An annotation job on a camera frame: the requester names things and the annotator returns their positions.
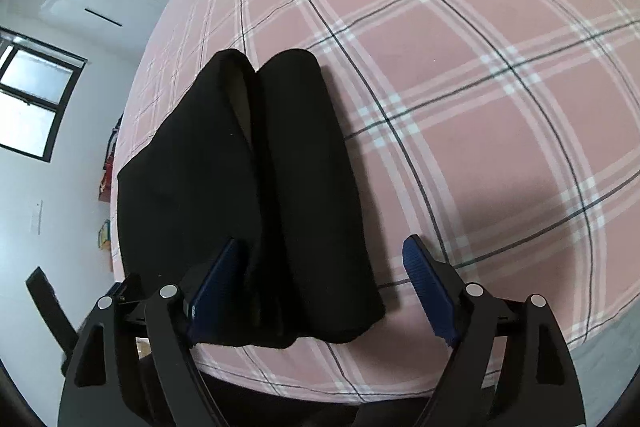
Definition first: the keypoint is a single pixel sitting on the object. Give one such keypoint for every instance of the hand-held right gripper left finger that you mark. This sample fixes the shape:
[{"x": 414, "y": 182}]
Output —
[{"x": 220, "y": 287}]

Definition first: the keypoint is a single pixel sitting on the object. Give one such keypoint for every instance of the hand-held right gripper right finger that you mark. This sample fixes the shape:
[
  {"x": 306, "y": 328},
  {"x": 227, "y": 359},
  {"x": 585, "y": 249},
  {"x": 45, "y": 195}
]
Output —
[{"x": 430, "y": 292}]

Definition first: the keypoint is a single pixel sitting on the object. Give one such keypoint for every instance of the black pants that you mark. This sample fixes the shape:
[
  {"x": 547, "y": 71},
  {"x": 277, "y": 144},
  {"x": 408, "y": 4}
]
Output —
[{"x": 300, "y": 207}]

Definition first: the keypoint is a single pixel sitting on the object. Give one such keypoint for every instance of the teal box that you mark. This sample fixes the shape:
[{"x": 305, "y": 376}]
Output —
[{"x": 104, "y": 234}]

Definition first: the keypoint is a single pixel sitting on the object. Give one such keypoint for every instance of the red gift bag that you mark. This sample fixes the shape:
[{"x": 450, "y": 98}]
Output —
[{"x": 107, "y": 182}]

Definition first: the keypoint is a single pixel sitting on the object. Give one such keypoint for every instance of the black bar-shaped object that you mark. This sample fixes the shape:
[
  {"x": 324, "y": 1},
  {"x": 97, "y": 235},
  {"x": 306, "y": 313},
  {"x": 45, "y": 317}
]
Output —
[{"x": 47, "y": 302}]

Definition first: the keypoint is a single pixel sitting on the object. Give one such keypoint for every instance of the pink plaid bedsheet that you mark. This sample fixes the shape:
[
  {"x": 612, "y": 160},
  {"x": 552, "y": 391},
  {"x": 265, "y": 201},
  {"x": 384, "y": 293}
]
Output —
[{"x": 475, "y": 107}]

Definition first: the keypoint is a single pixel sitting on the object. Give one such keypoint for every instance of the black framed window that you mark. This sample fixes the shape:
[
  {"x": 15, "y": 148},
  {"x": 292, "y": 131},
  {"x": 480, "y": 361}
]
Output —
[{"x": 35, "y": 92}]

